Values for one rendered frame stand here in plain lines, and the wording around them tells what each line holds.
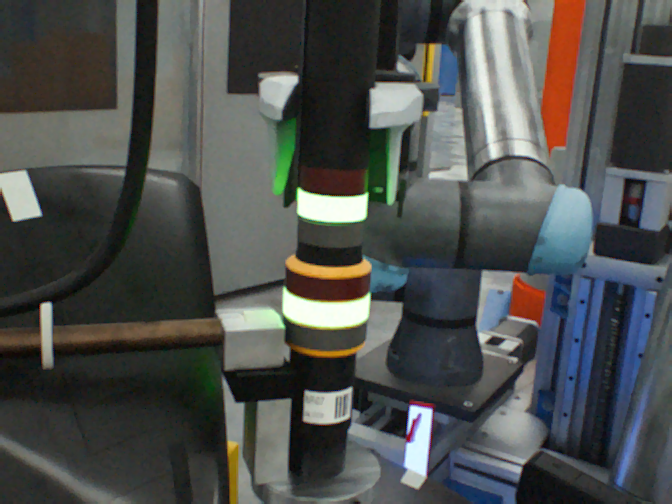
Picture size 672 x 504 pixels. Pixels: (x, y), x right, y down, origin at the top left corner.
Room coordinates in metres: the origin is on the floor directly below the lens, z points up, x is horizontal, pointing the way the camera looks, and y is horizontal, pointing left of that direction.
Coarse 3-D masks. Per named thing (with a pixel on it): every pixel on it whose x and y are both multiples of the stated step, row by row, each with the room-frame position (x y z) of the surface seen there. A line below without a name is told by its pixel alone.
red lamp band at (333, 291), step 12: (288, 276) 0.38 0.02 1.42; (300, 276) 0.38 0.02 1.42; (312, 276) 0.37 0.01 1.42; (360, 276) 0.38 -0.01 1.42; (288, 288) 0.38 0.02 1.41; (300, 288) 0.38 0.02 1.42; (312, 288) 0.37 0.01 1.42; (324, 288) 0.37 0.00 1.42; (336, 288) 0.37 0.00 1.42; (348, 288) 0.38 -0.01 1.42; (360, 288) 0.38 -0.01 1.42; (324, 300) 0.37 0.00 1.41; (336, 300) 0.37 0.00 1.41; (348, 300) 0.38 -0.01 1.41
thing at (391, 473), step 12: (384, 468) 0.63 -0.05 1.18; (396, 468) 0.63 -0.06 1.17; (384, 480) 0.60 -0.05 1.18; (396, 480) 0.61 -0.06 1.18; (432, 480) 0.63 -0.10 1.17; (384, 492) 0.58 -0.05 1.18; (396, 492) 0.59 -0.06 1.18; (408, 492) 0.59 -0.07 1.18; (420, 492) 0.60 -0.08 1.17; (432, 492) 0.61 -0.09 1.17; (444, 492) 0.61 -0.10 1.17
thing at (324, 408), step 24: (312, 360) 0.38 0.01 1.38; (336, 360) 0.38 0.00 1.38; (312, 384) 0.38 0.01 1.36; (336, 384) 0.38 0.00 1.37; (312, 408) 0.38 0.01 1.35; (336, 408) 0.38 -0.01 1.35; (312, 432) 0.38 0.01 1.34; (336, 432) 0.38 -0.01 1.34; (288, 456) 0.39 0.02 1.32; (312, 456) 0.38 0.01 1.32; (336, 456) 0.38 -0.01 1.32
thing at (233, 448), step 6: (228, 444) 0.84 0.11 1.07; (234, 444) 0.84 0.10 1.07; (228, 450) 0.83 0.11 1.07; (234, 450) 0.83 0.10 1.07; (234, 456) 0.83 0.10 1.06; (234, 462) 0.83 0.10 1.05; (234, 468) 0.83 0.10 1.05; (234, 474) 0.83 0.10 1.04; (234, 480) 0.83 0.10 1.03; (234, 486) 0.83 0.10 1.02; (234, 492) 0.83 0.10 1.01; (234, 498) 0.83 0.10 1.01
